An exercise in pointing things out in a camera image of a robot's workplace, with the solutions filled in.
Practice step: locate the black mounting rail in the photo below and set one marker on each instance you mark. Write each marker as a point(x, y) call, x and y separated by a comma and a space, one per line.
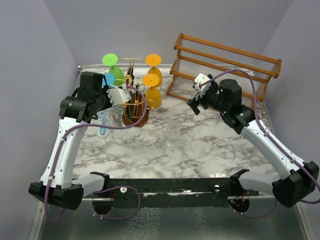
point(171, 192)

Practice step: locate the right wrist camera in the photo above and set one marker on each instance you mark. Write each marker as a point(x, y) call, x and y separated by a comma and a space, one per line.
point(201, 84)

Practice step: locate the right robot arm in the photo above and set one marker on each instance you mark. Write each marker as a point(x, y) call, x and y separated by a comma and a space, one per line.
point(294, 179)

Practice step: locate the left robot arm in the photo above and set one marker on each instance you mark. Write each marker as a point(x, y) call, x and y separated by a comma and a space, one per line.
point(56, 186)

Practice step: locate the green plastic wine glass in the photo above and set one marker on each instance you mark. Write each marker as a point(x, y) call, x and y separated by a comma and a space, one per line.
point(110, 60)

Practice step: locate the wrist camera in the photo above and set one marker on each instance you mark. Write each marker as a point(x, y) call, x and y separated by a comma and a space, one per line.
point(119, 95)
point(201, 84)

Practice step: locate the gold wire wine glass rack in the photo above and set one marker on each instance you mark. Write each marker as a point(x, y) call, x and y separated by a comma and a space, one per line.
point(135, 110)

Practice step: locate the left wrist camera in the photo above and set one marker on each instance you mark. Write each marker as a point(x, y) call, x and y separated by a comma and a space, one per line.
point(119, 95)

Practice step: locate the blue plastic wine glass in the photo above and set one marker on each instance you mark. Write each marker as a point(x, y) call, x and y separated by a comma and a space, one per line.
point(111, 81)

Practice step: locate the orange wine glass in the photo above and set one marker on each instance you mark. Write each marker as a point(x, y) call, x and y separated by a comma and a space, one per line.
point(154, 60)
point(152, 95)

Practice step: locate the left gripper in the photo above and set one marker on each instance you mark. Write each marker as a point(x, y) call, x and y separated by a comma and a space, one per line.
point(104, 91)

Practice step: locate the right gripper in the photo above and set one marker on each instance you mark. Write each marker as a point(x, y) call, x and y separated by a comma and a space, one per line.
point(194, 102)

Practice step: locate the orange wine glass front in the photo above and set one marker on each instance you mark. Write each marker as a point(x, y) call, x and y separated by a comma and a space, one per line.
point(152, 95)

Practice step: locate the clear wine glass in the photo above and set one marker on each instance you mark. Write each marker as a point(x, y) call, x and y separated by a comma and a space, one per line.
point(114, 118)
point(172, 132)

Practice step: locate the wooden shelf rack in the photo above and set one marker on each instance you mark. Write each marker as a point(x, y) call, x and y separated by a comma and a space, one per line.
point(195, 55)

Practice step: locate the clear wine glass front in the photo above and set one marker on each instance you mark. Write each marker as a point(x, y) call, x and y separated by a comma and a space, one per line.
point(172, 132)

